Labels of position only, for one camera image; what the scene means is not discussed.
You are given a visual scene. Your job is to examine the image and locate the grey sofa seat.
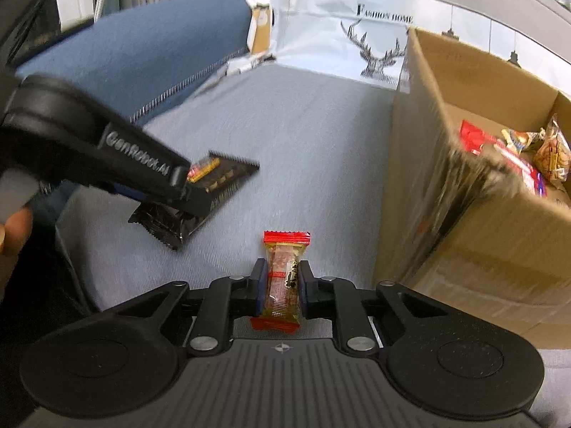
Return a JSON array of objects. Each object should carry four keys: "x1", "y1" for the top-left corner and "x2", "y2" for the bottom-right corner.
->
[{"x1": 56, "y1": 60, "x2": 571, "y2": 428}]

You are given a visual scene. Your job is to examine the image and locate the person's left hand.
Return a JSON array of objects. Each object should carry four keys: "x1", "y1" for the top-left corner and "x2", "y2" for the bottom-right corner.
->
[{"x1": 0, "y1": 209, "x2": 34, "y2": 295}]

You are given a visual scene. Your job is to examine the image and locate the black chocolate bar packet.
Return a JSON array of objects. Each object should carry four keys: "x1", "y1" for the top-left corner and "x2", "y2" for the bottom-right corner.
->
[{"x1": 128, "y1": 151, "x2": 260, "y2": 250}]

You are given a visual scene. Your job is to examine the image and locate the blue sofa cushion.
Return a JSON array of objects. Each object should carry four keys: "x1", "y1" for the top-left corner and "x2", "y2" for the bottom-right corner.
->
[{"x1": 13, "y1": 0, "x2": 251, "y2": 126}]

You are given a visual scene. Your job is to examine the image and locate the small red candy packet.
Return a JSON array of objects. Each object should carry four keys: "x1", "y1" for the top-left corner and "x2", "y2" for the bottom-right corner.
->
[{"x1": 251, "y1": 230, "x2": 312, "y2": 334}]

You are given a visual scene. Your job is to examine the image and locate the dark bulky object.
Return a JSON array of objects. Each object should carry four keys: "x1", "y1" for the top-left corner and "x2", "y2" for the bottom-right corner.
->
[{"x1": 0, "y1": 0, "x2": 63, "y2": 70}]

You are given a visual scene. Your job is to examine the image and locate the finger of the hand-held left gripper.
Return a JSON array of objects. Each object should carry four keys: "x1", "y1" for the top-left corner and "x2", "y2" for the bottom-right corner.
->
[
  {"x1": 95, "y1": 121, "x2": 214, "y2": 217},
  {"x1": 109, "y1": 177, "x2": 188, "y2": 210}
]

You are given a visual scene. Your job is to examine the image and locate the clear brown cracker packet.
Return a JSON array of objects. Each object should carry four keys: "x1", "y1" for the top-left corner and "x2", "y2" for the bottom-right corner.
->
[{"x1": 533, "y1": 116, "x2": 571, "y2": 183}]

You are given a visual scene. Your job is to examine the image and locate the red square snack packet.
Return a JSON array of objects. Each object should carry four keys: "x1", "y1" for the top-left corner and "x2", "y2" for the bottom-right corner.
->
[{"x1": 459, "y1": 120, "x2": 505, "y2": 157}]

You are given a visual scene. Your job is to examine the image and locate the brown cardboard box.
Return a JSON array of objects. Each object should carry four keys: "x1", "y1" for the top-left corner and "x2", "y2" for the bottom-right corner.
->
[{"x1": 374, "y1": 27, "x2": 571, "y2": 344}]

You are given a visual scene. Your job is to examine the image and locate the red orange print snack packet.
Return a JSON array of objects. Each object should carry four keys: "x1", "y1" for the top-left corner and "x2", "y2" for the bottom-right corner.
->
[{"x1": 495, "y1": 143, "x2": 549, "y2": 197}]

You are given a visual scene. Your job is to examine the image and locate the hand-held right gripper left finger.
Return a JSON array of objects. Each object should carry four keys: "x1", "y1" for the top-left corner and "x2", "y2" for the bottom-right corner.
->
[{"x1": 111, "y1": 259, "x2": 268, "y2": 357}]

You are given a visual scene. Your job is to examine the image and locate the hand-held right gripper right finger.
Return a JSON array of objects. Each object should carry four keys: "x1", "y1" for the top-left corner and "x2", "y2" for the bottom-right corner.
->
[{"x1": 298, "y1": 259, "x2": 450, "y2": 356}]

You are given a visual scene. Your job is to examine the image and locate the grey deer print cloth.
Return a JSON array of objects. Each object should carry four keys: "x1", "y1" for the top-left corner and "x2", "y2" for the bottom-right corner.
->
[{"x1": 225, "y1": 0, "x2": 571, "y2": 99}]

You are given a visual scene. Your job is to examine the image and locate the yellow snack packet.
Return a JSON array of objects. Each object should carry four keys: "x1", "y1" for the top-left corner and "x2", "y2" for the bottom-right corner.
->
[{"x1": 502, "y1": 128, "x2": 547, "y2": 150}]

